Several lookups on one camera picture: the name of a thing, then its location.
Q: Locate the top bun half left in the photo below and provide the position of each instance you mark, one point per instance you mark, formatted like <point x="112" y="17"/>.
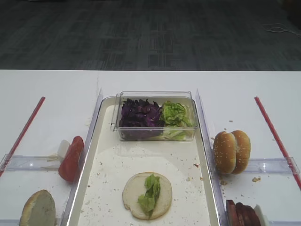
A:
<point x="39" y="210"/>

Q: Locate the sesame bun back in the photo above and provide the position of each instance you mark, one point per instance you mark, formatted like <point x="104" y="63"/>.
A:
<point x="243" y="149"/>

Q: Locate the purple cabbage shreds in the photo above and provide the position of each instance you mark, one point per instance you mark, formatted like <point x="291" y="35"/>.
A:
<point x="140" y="113"/>

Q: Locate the remaining tomato slices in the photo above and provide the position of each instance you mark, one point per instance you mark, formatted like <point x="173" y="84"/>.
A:
<point x="70" y="164"/>

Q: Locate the right long acrylic divider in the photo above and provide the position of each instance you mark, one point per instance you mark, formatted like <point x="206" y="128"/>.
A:
<point x="219" y="208"/>

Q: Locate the sesame bun front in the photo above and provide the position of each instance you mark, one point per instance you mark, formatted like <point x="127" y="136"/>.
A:
<point x="225" y="152"/>

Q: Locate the clear plastic salad container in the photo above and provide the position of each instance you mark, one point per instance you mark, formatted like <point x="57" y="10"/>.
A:
<point x="155" y="133"/>

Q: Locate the upper right acrylic rail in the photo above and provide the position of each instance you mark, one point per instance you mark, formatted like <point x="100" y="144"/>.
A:
<point x="283" y="165"/>

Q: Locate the acrylic rail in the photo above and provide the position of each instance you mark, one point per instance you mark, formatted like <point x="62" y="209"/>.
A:
<point x="14" y="162"/>
<point x="283" y="165"/>

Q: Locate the white meat holder block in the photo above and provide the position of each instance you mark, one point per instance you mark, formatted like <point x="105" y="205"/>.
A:
<point x="262" y="218"/>

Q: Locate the green lettuce in container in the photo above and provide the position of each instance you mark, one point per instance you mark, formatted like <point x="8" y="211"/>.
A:
<point x="175" y="115"/>

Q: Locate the left red tape strip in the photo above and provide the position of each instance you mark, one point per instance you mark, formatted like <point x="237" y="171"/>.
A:
<point x="21" y="135"/>

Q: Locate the right red tape strip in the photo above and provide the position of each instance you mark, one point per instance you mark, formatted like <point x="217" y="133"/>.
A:
<point x="285" y="154"/>

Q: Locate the sliced meat patties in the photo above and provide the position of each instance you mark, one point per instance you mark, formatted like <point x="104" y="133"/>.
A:
<point x="241" y="215"/>

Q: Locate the upper left acrylic rail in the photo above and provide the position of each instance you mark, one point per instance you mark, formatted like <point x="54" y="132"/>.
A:
<point x="14" y="162"/>

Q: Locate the white metal tray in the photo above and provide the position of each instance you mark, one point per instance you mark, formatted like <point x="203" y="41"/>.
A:
<point x="110" y="163"/>

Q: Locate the bottom bun on tray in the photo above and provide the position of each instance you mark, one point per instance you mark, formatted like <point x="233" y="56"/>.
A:
<point x="135" y="187"/>

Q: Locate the sesame bun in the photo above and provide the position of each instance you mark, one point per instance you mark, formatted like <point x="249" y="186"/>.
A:
<point x="243" y="149"/>
<point x="225" y="152"/>

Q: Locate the red tape strip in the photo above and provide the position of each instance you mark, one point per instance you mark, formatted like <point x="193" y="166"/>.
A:
<point x="21" y="135"/>
<point x="285" y="154"/>

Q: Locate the white tomato holder block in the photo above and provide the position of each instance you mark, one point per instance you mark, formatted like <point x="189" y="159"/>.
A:
<point x="62" y="150"/>

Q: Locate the lettuce leaf on bun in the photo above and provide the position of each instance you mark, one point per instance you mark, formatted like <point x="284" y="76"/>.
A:
<point x="148" y="200"/>

